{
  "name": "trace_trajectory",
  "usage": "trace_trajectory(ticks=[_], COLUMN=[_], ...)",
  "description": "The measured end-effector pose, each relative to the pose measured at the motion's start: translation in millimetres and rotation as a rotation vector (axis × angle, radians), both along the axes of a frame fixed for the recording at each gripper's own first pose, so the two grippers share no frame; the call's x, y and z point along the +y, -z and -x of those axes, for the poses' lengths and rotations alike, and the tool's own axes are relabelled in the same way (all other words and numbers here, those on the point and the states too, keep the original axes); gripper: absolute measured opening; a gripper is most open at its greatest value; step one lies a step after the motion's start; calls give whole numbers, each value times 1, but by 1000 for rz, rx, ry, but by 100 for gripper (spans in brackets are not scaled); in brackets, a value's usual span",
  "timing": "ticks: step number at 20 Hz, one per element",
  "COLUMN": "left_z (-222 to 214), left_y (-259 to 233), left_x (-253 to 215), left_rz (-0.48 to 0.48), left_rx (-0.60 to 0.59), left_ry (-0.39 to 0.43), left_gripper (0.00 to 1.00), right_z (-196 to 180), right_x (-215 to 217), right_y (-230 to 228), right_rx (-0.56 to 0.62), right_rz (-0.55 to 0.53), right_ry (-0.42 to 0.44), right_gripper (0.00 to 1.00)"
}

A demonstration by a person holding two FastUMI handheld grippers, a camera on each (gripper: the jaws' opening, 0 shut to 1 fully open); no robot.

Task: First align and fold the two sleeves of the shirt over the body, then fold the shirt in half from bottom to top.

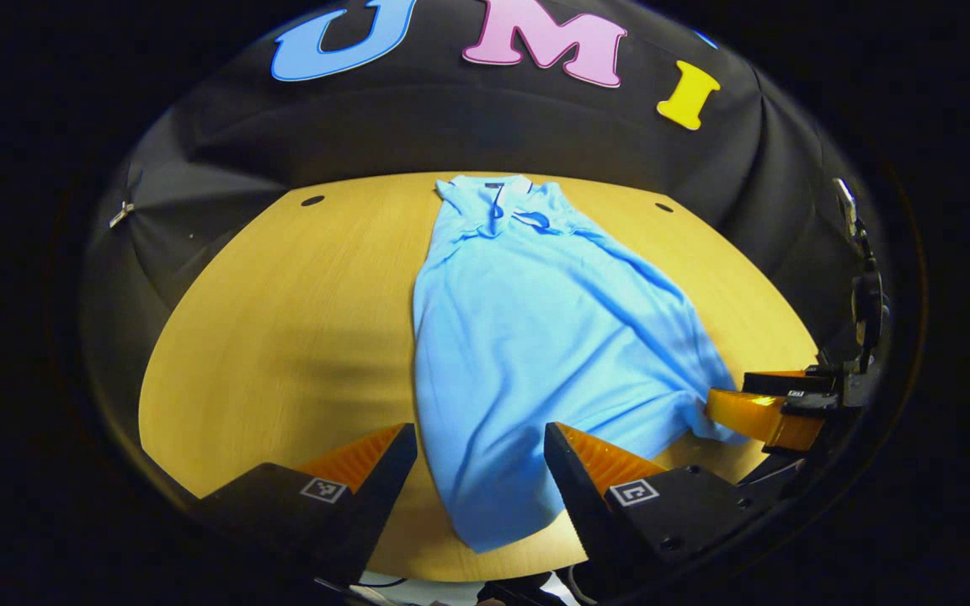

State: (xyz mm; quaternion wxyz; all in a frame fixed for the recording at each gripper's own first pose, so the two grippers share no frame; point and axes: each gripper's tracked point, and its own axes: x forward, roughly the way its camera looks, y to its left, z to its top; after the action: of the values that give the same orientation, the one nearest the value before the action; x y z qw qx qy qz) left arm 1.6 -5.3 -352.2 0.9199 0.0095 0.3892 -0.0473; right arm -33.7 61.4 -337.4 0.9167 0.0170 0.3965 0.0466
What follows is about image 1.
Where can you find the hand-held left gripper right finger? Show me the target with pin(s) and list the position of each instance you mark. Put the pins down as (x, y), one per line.
(578, 497)

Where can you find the silver cloth clip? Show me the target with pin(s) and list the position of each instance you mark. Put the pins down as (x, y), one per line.
(122, 214)

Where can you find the light blue T-shirt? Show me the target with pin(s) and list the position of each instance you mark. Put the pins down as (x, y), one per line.
(535, 337)

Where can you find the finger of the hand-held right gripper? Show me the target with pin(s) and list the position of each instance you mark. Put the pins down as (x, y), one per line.
(788, 383)
(754, 417)

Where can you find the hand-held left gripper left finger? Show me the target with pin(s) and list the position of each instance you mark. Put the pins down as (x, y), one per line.
(375, 497)

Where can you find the black backdrop cloth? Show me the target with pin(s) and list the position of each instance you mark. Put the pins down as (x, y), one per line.
(468, 126)

